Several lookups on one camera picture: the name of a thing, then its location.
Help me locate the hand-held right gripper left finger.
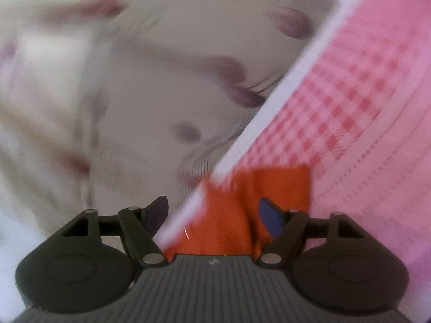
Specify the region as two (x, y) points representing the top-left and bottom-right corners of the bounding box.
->
(61, 195), (169, 266)

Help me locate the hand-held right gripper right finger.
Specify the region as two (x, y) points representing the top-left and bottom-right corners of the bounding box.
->
(257, 197), (367, 267)

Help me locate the orange garment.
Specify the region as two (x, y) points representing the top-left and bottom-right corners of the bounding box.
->
(161, 165), (311, 257)

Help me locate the floral beige curtain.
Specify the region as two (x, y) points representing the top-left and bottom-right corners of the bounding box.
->
(0, 0), (339, 246)

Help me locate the pink checked bed sheet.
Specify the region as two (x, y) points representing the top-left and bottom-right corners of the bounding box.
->
(153, 0), (431, 310)

